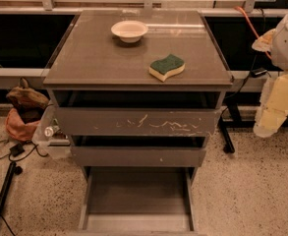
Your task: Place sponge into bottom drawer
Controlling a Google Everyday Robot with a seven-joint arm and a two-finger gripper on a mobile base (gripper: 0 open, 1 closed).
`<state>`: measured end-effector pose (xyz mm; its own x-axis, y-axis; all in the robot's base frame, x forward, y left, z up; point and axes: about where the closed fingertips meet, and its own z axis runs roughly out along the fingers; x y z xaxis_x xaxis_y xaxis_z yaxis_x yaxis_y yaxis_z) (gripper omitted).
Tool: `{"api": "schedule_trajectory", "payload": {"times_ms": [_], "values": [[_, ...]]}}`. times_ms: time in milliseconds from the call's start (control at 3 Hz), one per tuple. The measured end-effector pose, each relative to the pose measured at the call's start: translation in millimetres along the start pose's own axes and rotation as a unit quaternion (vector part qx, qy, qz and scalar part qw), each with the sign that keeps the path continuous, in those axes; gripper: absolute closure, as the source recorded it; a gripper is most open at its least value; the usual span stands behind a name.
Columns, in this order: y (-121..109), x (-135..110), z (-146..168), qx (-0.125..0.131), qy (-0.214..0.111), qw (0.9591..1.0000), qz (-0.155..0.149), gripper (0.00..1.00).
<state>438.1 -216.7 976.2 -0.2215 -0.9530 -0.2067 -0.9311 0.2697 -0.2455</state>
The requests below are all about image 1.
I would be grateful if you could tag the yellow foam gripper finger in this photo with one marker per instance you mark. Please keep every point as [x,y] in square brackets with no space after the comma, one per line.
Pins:
[264,42]
[273,109]

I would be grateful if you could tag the green and yellow sponge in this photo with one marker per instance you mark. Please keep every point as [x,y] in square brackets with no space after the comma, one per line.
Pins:
[167,67]

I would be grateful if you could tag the grey drawer cabinet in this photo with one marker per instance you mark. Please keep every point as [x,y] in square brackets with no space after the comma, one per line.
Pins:
[96,69]

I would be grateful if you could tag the grey open bottom drawer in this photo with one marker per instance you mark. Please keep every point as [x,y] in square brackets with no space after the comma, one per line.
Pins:
[138,201]

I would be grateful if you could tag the grey middle drawer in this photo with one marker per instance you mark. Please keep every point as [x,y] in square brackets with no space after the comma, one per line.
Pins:
[138,156]

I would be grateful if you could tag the grey top drawer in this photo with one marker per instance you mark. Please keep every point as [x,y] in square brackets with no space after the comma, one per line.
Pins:
[136,122]

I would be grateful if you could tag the black power adapter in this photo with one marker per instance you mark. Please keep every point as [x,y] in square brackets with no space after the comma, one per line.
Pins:
[255,73]

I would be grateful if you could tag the white bowl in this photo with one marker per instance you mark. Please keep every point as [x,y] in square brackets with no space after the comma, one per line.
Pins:
[129,31]

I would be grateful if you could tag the clear plastic bottle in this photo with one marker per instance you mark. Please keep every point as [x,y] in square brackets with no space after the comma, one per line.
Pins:
[50,131]

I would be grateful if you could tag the clear plastic bin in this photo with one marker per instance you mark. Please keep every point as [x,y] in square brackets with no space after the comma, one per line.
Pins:
[58,146]

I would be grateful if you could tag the brown cloth bag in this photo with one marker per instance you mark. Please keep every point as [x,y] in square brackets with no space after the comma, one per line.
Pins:
[30,103]

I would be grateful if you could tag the orange cloth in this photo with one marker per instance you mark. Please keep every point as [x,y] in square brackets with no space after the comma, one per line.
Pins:
[17,129]

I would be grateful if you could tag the small black floor adapter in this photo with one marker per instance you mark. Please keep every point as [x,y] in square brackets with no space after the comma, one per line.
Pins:
[16,150]

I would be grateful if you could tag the black stand leg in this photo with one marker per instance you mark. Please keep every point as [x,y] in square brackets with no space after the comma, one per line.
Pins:
[6,184]

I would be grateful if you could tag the black table frame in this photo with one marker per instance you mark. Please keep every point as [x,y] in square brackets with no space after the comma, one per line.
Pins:
[235,121]

